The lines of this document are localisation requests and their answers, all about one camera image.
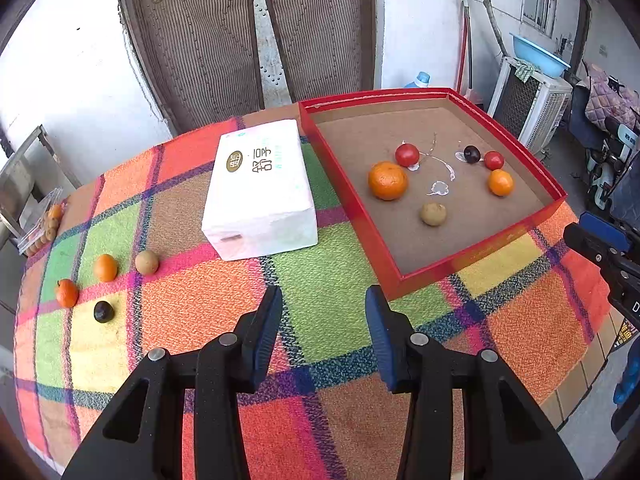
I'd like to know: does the large orange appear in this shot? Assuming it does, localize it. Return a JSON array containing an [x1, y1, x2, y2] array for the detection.
[[368, 161, 410, 202]]

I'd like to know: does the stainless steel sink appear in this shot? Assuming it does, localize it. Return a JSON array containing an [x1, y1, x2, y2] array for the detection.
[[0, 125, 63, 241]]

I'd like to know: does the person's right hand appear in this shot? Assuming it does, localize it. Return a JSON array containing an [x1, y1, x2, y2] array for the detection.
[[612, 340, 640, 407]]

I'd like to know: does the red cardboard box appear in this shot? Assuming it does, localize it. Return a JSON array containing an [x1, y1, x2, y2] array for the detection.
[[298, 88, 568, 302]]

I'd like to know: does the blue plastic basin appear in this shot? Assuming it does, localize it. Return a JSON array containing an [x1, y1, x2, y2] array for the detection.
[[510, 33, 572, 79]]

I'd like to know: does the quilted floral cover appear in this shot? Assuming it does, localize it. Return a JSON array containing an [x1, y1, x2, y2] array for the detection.
[[581, 60, 640, 134]]

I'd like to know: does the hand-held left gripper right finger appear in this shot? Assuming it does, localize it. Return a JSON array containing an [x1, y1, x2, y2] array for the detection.
[[364, 285, 583, 480]]

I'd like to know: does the red stick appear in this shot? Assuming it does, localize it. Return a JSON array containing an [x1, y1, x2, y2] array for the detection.
[[456, 15, 474, 94]]

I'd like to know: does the wooden stick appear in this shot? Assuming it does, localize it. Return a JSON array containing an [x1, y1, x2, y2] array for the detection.
[[477, 0, 509, 59]]

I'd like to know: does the colourful plaid blanket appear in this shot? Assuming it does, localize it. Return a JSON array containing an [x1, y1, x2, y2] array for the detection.
[[14, 110, 613, 480]]

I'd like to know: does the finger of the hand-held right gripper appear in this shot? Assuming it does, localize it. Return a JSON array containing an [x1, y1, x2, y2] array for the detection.
[[578, 211, 632, 251], [562, 223, 640, 288]]

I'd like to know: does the white air conditioner unit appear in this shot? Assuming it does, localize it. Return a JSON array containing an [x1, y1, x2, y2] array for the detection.
[[487, 55, 573, 156]]

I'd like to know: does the electric scooter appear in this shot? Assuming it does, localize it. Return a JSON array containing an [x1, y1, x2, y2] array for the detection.
[[584, 119, 640, 211]]

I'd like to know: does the group of small brown fruits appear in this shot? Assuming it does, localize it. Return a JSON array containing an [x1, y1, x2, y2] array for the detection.
[[25, 203, 65, 256]]

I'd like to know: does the clear plastic container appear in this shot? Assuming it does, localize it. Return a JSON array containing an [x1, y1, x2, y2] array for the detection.
[[17, 187, 65, 257]]

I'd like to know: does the brown ribbed metal door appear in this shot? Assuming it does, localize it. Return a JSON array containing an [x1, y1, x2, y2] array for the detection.
[[111, 0, 377, 133]]

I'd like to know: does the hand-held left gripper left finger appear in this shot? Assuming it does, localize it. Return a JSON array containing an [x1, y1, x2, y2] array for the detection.
[[60, 285, 284, 480]]

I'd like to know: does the brown kiwi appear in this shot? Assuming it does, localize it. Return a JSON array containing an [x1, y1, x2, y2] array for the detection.
[[419, 202, 448, 227], [135, 250, 160, 276]]

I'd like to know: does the white tissue pack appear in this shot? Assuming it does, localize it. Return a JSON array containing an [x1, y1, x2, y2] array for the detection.
[[201, 119, 319, 262]]

